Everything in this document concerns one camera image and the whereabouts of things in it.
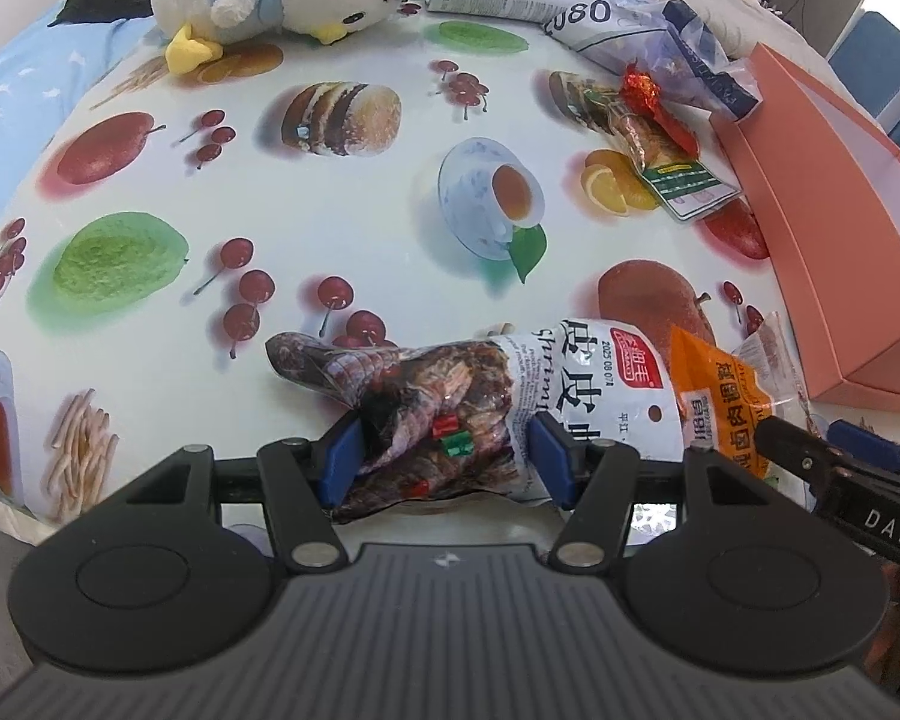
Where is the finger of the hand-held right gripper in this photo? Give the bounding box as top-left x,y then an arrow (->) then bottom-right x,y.
754,415 -> 871,492
827,420 -> 900,478

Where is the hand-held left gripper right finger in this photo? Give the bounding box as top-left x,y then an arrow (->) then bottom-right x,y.
528,414 -> 779,575

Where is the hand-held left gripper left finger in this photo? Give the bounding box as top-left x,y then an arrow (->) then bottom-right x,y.
124,415 -> 366,575

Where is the orange seasoning packet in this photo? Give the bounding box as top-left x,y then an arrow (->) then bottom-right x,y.
666,321 -> 782,482

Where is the dried shrimp snack packet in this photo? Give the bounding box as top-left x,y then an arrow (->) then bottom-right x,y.
264,313 -> 685,524

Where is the pink cardboard box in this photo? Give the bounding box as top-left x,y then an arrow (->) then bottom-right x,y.
708,40 -> 900,418

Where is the clear plastic snack packet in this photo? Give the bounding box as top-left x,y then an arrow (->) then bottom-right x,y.
727,310 -> 817,432

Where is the fruit print plastic cloth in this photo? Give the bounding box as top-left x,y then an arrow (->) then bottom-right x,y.
0,0 -> 900,541

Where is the green label snack packet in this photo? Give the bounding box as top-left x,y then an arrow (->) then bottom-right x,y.
583,84 -> 743,224

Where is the blue chair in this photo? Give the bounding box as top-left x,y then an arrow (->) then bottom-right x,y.
827,10 -> 900,121

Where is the red foil candy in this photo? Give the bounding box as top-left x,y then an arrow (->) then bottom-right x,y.
618,63 -> 662,118

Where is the clear blue plastic bag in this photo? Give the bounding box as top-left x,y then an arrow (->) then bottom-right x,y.
570,0 -> 763,122

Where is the white tube packet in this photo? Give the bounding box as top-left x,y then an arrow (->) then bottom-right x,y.
426,0 -> 635,55

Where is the blue star bedsheet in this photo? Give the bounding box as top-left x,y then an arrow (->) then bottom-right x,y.
0,11 -> 162,230

